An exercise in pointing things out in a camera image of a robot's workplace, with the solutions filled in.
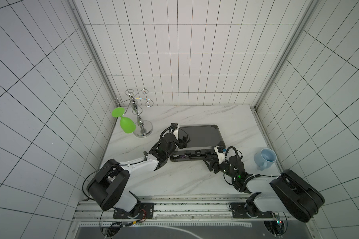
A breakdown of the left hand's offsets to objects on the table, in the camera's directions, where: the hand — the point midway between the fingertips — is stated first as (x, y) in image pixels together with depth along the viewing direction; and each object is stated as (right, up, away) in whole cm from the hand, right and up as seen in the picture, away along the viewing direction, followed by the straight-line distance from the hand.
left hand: (181, 135), depth 87 cm
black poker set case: (+13, -2, -3) cm, 13 cm away
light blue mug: (+52, -14, +2) cm, 54 cm away
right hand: (+16, -12, 0) cm, 20 cm away
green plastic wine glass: (-33, +6, 0) cm, 33 cm away
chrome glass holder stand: (-26, +21, +1) cm, 33 cm away
